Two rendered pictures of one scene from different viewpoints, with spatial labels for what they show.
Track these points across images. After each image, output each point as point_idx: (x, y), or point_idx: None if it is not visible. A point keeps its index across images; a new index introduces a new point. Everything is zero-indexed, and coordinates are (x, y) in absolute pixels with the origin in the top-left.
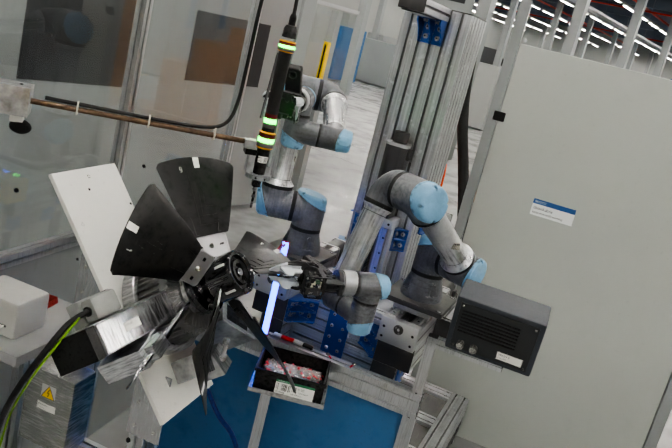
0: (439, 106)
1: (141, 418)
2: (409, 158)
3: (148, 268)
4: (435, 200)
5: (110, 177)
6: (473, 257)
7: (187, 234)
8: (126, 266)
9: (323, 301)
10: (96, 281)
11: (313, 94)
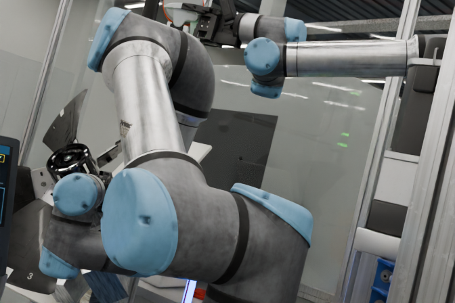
0: None
1: None
2: (418, 84)
3: (55, 145)
4: (99, 28)
5: (193, 150)
6: (134, 161)
7: (74, 124)
8: (49, 138)
9: None
10: None
11: (283, 20)
